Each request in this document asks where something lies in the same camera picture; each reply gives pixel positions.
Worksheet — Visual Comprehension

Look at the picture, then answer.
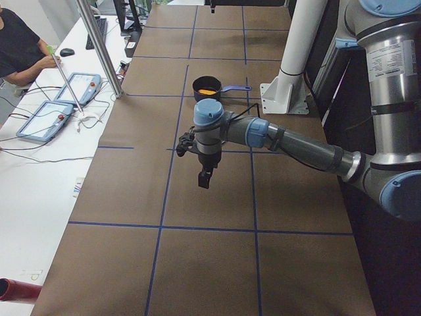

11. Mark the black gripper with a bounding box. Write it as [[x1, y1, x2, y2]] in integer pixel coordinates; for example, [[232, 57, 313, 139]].
[[198, 151, 221, 189]]

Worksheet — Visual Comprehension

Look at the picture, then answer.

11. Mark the yellow corn cob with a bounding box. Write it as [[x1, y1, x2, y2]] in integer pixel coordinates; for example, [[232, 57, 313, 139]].
[[198, 89, 217, 95]]

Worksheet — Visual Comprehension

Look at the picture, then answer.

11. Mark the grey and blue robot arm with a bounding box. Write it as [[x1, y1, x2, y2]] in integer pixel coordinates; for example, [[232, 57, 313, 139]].
[[187, 1, 420, 221]]

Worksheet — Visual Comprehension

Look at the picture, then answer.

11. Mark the black monitor stand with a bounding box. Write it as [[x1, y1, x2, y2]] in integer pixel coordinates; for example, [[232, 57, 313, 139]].
[[113, 0, 141, 36]]

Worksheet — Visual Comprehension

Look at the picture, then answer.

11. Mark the black keyboard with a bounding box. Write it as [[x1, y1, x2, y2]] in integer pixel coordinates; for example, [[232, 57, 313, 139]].
[[85, 17, 109, 51]]

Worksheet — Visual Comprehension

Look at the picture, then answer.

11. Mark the far teach pendant tablet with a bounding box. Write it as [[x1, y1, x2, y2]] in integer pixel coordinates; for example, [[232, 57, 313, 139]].
[[54, 72, 101, 108]]

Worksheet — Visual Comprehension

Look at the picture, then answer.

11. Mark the teach pendant tablet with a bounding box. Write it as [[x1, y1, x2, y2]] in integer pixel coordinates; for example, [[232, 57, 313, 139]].
[[54, 72, 101, 108], [16, 101, 74, 143]]

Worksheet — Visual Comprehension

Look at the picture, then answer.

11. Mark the black computer mouse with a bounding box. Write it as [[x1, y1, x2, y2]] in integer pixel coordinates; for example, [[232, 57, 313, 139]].
[[60, 48, 75, 57]]

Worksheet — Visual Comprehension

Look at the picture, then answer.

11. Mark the near teach pendant tablet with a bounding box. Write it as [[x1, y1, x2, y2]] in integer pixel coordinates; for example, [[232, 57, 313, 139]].
[[16, 101, 74, 143]]

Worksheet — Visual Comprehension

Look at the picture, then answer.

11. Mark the metal rod with green tip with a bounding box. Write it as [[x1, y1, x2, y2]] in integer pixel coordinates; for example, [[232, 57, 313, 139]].
[[47, 45, 84, 117]]

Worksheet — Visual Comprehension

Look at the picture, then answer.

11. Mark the person in black shirt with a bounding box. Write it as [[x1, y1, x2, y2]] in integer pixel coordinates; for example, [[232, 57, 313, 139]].
[[1, 8, 61, 86]]

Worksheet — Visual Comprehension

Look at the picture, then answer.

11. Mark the red cylinder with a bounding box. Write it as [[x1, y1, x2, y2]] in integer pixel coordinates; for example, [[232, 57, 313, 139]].
[[1, 278, 42, 304]]

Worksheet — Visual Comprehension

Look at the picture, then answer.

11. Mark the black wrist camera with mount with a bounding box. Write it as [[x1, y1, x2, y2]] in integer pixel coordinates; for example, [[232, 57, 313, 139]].
[[176, 132, 199, 157]]

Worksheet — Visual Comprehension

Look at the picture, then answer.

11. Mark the black pot with purple handle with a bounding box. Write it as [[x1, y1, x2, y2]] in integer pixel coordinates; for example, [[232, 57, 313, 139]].
[[192, 76, 252, 102]]

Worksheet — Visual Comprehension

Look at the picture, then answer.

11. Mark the black camera cable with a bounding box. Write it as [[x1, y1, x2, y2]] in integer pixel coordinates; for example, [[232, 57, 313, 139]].
[[226, 102, 260, 124]]

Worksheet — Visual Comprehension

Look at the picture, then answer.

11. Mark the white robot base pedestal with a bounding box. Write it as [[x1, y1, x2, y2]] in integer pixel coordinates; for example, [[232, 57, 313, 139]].
[[260, 0, 328, 115]]

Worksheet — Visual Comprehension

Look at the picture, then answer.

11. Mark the aluminium frame post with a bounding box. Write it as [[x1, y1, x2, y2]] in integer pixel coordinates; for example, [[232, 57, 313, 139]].
[[76, 0, 123, 99]]

